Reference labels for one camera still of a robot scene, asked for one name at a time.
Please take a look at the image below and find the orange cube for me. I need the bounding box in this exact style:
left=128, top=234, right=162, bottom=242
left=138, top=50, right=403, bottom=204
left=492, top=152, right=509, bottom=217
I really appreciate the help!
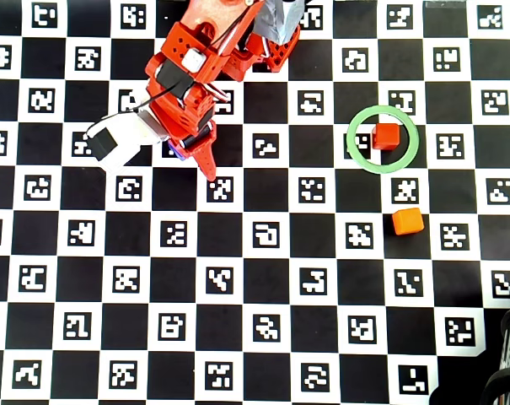
left=391, top=207, right=425, bottom=236

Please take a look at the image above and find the thin black camera cable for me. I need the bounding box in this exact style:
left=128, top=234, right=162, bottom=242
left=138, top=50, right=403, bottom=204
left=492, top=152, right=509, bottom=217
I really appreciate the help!
left=83, top=3, right=255, bottom=140

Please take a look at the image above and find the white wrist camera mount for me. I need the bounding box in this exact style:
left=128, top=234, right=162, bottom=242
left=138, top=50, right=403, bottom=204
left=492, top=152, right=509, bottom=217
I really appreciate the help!
left=85, top=110, right=171, bottom=172

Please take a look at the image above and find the green flat ring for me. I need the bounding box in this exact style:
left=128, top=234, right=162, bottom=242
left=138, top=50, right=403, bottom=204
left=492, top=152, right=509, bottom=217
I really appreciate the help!
left=346, top=105, right=420, bottom=175

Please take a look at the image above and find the small white block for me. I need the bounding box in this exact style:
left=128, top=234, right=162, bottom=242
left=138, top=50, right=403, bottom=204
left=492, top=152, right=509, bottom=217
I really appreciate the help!
left=181, top=48, right=205, bottom=71

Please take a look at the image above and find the red cube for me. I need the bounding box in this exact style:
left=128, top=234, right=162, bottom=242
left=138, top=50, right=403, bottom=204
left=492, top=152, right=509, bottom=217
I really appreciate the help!
left=371, top=122, right=401, bottom=151

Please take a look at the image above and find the grey duct tape wrap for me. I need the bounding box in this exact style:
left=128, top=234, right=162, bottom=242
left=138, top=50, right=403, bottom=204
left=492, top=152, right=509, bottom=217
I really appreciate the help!
left=254, top=0, right=303, bottom=44

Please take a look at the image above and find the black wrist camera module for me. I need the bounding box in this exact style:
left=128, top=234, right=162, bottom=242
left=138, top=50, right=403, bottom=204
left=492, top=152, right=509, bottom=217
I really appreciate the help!
left=88, top=128, right=119, bottom=161

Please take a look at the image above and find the red gripper black motor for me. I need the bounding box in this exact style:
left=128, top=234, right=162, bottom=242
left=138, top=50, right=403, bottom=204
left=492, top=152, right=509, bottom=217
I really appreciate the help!
left=147, top=79, right=218, bottom=182

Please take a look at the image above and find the black white marker checkerboard mat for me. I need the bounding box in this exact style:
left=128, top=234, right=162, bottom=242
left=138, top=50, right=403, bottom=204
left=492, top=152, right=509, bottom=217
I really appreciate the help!
left=0, top=0, right=510, bottom=405

